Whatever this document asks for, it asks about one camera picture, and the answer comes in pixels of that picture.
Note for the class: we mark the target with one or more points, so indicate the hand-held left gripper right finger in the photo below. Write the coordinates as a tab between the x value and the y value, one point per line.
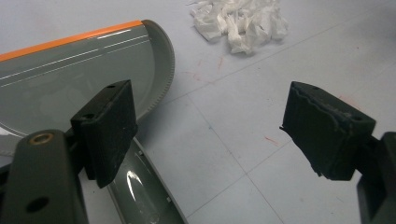
323	137

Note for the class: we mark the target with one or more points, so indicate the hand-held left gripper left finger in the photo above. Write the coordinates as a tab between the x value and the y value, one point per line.
109	133

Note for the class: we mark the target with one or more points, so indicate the grey dustpan with orange edge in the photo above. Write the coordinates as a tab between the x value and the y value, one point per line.
77	77

